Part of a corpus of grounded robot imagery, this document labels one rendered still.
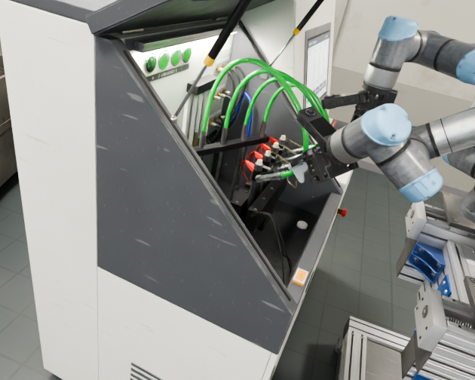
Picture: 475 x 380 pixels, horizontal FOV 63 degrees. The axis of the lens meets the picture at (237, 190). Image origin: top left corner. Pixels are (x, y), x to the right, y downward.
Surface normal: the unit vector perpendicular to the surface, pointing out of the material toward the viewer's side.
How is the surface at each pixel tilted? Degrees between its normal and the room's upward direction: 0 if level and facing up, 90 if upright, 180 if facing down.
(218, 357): 90
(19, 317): 0
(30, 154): 90
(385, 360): 0
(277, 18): 90
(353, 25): 90
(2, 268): 0
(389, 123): 45
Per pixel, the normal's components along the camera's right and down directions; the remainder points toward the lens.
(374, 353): 0.18, -0.84
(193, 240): -0.40, 0.42
